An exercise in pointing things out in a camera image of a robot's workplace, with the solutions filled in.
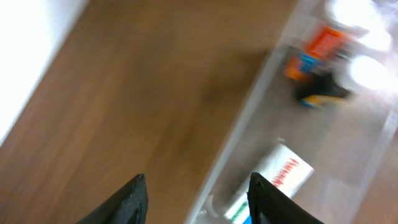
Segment white dropper bottle clear cap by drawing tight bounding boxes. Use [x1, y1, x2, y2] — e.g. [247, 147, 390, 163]
[356, 28, 393, 54]

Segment white Panadol box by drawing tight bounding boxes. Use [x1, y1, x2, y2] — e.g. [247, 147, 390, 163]
[224, 144, 314, 224]

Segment clear plastic container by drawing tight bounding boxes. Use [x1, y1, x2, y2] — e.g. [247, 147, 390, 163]
[187, 1, 397, 223]

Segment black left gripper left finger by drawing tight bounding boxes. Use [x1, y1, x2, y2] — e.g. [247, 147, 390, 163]
[76, 174, 149, 224]

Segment dark bottle white cap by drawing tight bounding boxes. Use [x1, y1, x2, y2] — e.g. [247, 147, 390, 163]
[294, 55, 396, 109]

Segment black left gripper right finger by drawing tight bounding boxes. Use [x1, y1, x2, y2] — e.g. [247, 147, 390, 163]
[248, 172, 323, 224]

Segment orange tablet tube white cap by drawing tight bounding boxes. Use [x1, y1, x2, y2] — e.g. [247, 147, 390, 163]
[283, 0, 379, 82]

